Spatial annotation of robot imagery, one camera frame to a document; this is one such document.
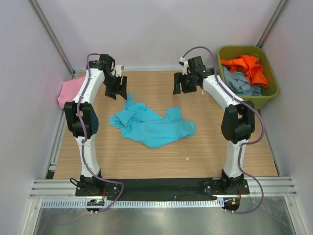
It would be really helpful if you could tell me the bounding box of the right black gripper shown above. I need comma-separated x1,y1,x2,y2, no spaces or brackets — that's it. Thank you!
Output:
173,72,197,95

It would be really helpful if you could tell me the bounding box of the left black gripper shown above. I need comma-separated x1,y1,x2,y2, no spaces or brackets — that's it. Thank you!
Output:
103,75,127,100

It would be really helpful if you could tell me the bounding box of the cyan t shirt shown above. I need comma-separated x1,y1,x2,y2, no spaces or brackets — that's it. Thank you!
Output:
109,93,196,148

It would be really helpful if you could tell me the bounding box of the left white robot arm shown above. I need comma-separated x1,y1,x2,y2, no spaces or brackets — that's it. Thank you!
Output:
64,54,127,196

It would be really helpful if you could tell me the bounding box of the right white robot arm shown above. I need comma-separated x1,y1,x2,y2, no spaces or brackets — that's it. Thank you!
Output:
173,56,255,194

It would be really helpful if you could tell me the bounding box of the pink folded t shirt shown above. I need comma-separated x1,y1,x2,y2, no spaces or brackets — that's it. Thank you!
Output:
57,77,85,109

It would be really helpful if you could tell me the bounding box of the grey blue t shirt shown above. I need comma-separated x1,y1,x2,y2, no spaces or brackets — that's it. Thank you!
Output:
222,66,262,96

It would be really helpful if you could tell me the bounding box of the olive green plastic bin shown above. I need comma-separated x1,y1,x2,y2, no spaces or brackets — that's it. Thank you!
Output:
217,46,278,110

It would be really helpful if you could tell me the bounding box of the orange t shirt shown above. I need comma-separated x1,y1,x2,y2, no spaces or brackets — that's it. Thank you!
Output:
221,55,268,88

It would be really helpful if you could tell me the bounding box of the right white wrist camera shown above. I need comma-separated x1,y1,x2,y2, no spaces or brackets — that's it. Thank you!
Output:
179,57,189,75

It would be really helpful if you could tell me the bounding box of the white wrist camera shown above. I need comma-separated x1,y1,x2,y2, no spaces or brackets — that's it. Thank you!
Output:
179,57,189,75
114,65,124,77

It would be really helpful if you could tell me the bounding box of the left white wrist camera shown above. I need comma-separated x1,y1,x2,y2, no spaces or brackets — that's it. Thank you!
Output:
114,65,124,77

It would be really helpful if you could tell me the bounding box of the left aluminium corner post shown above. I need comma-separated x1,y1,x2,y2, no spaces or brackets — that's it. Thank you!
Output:
28,0,75,78

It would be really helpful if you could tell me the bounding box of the aluminium corner post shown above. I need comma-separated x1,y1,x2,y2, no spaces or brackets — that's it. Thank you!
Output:
28,0,75,78
256,0,290,48

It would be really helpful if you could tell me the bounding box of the right aluminium corner post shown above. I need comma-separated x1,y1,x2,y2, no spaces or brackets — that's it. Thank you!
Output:
256,0,290,48

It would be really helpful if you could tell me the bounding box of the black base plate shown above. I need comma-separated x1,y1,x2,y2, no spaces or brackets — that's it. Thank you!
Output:
70,178,250,202

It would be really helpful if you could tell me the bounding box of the white slotted cable duct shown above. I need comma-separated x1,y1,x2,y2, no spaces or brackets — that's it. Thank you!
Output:
41,198,224,209

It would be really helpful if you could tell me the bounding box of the aluminium front rail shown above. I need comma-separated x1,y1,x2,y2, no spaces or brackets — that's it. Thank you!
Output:
30,177,296,201

